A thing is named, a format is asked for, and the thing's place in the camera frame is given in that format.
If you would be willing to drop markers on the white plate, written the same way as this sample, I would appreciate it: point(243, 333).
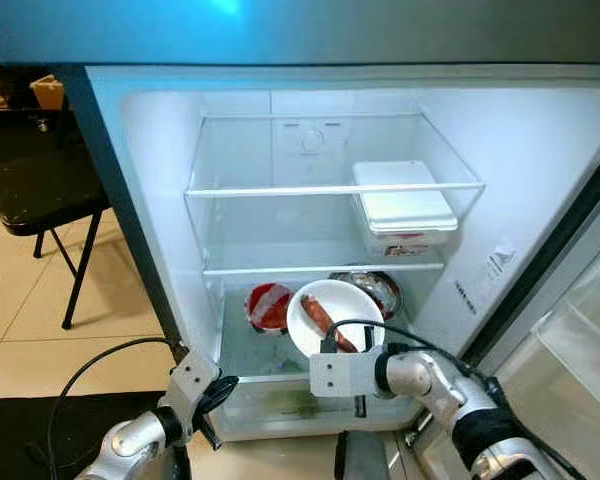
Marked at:
point(355, 305)

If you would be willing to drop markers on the clear door shelf bin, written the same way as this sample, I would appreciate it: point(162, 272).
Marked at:
point(580, 330)

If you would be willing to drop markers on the dark grey robot right leg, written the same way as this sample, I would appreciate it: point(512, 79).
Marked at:
point(365, 460)

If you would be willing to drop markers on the large fridge door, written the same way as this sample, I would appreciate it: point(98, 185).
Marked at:
point(540, 420)

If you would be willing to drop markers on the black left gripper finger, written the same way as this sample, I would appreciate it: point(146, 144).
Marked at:
point(220, 392)

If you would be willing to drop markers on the red sausage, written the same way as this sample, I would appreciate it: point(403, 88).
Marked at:
point(320, 315)

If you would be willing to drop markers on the green vegetable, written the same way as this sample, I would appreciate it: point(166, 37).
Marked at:
point(285, 400)

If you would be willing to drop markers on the steel bowl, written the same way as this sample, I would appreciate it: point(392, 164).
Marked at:
point(380, 287)

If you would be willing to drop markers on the red bowl with plastic wrap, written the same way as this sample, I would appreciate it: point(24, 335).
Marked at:
point(268, 308)

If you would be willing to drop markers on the glass fridge shelf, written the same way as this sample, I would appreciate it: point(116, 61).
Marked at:
point(280, 190)
point(300, 269)

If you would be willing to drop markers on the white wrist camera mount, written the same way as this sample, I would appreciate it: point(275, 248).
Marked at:
point(342, 375)
point(190, 385)

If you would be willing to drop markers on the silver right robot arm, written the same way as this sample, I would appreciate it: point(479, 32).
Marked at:
point(425, 378)

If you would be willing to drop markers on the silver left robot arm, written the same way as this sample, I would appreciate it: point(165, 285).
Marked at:
point(130, 445)

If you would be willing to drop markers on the white lidded container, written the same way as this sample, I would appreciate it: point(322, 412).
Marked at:
point(402, 200)

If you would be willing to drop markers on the white thermostat dial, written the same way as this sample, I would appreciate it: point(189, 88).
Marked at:
point(312, 140)

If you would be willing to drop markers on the black folding chair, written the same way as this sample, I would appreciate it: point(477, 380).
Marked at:
point(40, 195)

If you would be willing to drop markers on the grey freezer door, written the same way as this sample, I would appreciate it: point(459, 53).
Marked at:
point(290, 30)

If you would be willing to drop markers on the small cardboard box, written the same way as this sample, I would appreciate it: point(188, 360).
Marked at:
point(47, 93)

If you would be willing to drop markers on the black floor mat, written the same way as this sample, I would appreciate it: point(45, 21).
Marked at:
point(40, 440)
point(8, 135)

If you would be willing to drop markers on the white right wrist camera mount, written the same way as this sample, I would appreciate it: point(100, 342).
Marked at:
point(342, 375)

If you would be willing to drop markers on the grey fridge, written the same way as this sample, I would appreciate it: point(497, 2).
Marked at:
point(510, 150)

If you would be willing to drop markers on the clear crisper drawer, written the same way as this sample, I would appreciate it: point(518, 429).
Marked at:
point(280, 415)

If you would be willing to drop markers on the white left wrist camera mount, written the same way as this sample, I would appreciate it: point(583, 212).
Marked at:
point(190, 385)

